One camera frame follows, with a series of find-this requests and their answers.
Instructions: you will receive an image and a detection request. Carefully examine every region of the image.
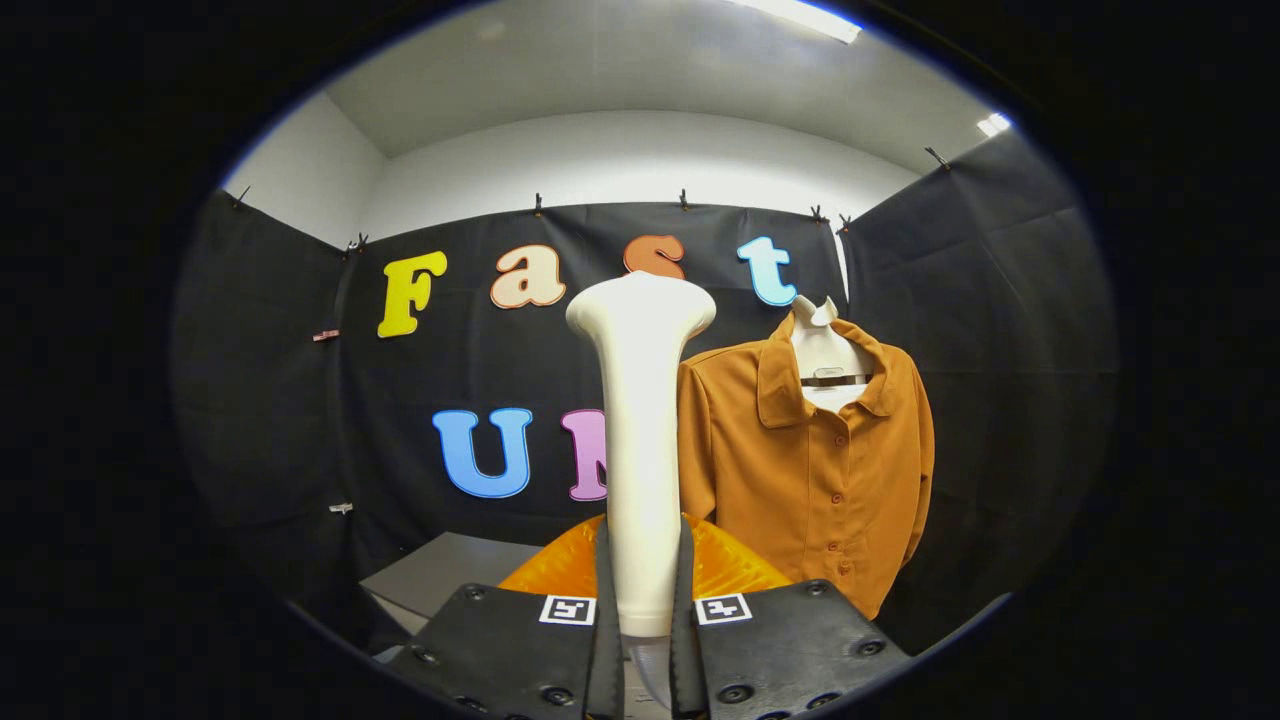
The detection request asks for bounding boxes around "grey drawer cabinet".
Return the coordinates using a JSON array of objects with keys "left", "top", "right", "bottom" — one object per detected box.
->
[{"left": 357, "top": 530, "right": 547, "bottom": 663}]

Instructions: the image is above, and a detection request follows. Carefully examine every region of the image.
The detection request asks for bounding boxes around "orange button-up shirt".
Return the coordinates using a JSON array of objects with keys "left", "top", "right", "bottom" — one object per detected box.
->
[{"left": 677, "top": 313, "right": 937, "bottom": 621}]

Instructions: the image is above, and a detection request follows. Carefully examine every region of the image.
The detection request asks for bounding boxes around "black backdrop cloth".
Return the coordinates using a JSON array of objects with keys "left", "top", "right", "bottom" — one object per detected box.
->
[{"left": 168, "top": 128, "right": 1118, "bottom": 656}]

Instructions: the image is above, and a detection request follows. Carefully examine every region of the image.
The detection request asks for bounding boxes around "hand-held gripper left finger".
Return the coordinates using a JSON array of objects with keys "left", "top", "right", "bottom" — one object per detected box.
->
[{"left": 385, "top": 515, "right": 629, "bottom": 720}]

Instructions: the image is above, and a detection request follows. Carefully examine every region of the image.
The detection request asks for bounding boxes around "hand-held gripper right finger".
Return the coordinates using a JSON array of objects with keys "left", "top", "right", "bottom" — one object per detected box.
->
[{"left": 668, "top": 515, "right": 913, "bottom": 720}]

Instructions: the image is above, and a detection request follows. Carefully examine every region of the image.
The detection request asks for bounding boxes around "white garment steamer head with hose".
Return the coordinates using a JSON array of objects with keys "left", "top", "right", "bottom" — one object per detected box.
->
[{"left": 565, "top": 270, "right": 718, "bottom": 713}]

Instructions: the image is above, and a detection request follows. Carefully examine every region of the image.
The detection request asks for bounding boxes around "row of black clips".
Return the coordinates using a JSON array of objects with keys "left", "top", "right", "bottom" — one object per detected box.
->
[{"left": 232, "top": 145, "right": 953, "bottom": 253}]

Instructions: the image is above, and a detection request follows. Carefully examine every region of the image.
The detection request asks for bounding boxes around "white clothes hanger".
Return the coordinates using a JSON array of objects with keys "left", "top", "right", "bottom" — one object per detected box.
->
[{"left": 789, "top": 294, "right": 877, "bottom": 388}]

